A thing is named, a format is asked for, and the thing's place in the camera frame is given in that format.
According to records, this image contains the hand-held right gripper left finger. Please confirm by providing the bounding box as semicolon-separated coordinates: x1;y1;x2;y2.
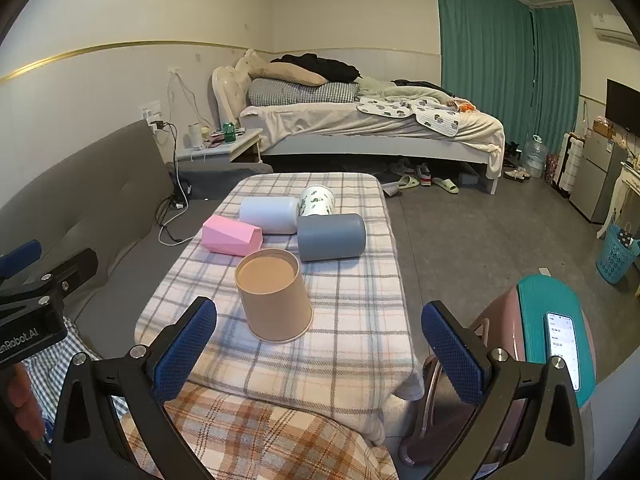
50;296;217;480

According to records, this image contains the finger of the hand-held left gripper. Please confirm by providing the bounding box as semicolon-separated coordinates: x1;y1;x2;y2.
0;239;43;281
0;248;99;319

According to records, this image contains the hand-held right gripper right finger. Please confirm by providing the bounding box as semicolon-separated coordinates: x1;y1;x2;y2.
421;301;587;480

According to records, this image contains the tan paper cup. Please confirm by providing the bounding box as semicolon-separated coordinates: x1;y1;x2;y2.
235;248;314;345

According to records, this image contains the pink faceted cup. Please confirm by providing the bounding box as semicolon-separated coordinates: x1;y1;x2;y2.
202;214;264;256

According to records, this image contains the pale blue cup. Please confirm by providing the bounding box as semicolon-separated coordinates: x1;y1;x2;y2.
238;195;300;235

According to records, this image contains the grey blue cup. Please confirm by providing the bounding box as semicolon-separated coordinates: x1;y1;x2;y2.
296;213;367;263

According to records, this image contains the white green printed cup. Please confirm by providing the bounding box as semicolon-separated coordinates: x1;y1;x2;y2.
298;184;335;218

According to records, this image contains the person's left hand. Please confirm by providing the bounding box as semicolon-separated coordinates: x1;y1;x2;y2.
9;362;47;443

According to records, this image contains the blue checked cloth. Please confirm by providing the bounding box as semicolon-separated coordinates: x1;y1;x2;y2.
22;329;129;445

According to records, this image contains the pink suitcase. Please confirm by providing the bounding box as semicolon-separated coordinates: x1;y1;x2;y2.
399;280;597;469

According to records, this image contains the grey sofa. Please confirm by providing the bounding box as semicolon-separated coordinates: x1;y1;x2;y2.
0;119;274;361

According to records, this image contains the teal suitcase cover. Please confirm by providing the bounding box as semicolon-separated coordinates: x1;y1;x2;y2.
517;274;597;409

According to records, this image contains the checked tablecloth table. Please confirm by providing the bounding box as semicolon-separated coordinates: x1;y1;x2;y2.
134;172;426;445

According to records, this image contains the smartphone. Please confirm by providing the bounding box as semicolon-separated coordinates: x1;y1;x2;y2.
544;312;584;393

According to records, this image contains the orange plaid blanket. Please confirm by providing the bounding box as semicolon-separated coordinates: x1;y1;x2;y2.
117;384;401;480

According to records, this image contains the teal laundry basket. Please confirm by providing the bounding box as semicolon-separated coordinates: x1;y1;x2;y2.
595;223;640;287

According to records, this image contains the white nightstand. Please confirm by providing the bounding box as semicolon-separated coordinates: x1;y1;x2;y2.
174;127;265;164

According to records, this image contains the large water bottle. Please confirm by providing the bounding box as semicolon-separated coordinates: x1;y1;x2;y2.
522;134;546;180

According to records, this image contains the white black suitcase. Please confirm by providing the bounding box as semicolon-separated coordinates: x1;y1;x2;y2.
556;132;586;199

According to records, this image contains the grey small fridge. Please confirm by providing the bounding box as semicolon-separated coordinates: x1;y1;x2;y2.
569;132;629;225

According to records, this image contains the white patterned baby blanket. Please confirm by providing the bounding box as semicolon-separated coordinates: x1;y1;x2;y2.
356;95;460;137

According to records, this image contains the white padded headboard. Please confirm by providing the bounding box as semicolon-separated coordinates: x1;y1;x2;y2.
212;49;267;128

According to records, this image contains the white side table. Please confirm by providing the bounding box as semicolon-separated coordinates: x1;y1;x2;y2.
596;157;640;242

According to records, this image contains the bed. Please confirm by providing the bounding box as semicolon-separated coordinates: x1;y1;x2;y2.
239;72;507;196

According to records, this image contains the grey green blanket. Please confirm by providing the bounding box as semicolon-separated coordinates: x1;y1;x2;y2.
359;75;452;107

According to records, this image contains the checked folded quilt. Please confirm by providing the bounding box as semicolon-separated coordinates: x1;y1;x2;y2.
248;78;362;107

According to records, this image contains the narrow teal curtain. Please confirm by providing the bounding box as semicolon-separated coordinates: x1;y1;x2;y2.
530;3;582;162

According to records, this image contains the beige pillow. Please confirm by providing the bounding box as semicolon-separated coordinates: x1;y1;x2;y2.
257;59;327;87

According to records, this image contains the black television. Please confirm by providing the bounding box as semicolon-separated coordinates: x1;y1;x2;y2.
605;78;640;137

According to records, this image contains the black clothes pile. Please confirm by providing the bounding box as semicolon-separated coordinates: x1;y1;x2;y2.
281;52;363;83

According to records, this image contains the wide teal curtain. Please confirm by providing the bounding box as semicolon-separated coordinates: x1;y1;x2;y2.
434;0;537;97

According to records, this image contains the white air conditioner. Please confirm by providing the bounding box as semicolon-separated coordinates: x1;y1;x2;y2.
589;9;640;49

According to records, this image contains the white sofa cable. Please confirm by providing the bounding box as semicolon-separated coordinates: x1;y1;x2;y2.
158;206;190;246

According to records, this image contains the black charger cable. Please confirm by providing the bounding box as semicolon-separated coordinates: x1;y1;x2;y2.
150;120;190;212

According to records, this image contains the white wall cable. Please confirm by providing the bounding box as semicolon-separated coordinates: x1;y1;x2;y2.
167;67;212;132

